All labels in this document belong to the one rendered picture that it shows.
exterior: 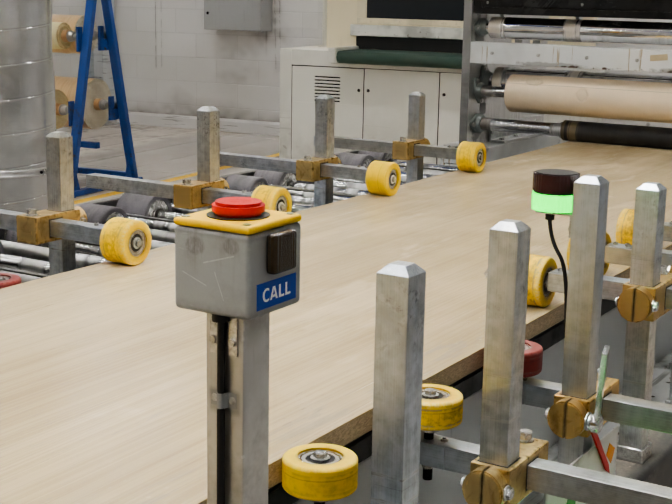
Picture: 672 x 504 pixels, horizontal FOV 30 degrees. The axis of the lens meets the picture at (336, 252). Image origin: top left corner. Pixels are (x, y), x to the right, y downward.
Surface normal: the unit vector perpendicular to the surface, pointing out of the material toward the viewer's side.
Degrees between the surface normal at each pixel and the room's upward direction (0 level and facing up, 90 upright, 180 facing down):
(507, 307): 90
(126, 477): 0
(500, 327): 90
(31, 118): 90
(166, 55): 90
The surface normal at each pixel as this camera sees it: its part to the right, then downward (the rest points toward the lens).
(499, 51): -0.52, 0.17
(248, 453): 0.85, 0.12
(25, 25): 0.71, 0.16
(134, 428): 0.02, -0.98
